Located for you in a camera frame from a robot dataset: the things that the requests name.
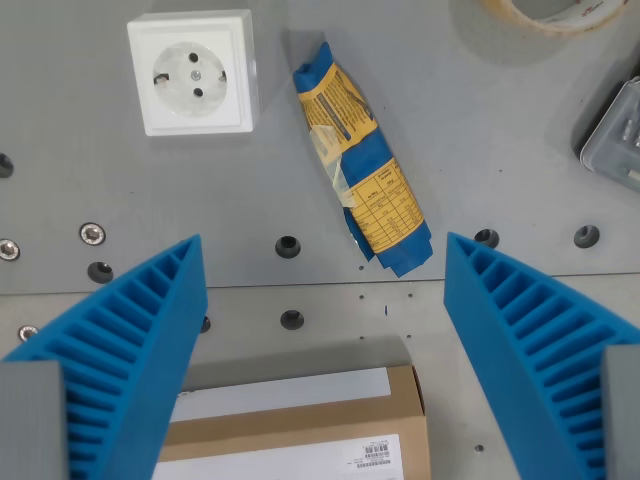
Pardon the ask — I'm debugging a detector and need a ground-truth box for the black rubber grommet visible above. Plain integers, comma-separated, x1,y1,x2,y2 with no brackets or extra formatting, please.
572,225,601,250
473,228,501,250

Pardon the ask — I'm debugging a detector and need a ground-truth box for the white wall socket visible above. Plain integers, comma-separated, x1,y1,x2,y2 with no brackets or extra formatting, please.
126,8,261,138

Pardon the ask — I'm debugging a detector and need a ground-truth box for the blue and yellow snack bag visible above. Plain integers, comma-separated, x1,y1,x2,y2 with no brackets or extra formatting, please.
292,41,432,278

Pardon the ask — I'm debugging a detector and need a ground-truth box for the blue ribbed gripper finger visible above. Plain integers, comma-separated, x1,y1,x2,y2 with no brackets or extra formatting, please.
0,233,209,480
443,231,640,480

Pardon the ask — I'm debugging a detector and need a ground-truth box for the brown cardboard box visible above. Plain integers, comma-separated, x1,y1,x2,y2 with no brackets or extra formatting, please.
151,364,432,480

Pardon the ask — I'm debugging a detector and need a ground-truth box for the roll of beige adhesive tape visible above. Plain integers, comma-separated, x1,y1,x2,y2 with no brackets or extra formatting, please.
480,0,629,35

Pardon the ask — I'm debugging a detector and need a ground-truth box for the clear plastic screw box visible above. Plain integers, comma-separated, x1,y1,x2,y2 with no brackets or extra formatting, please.
579,77,640,194

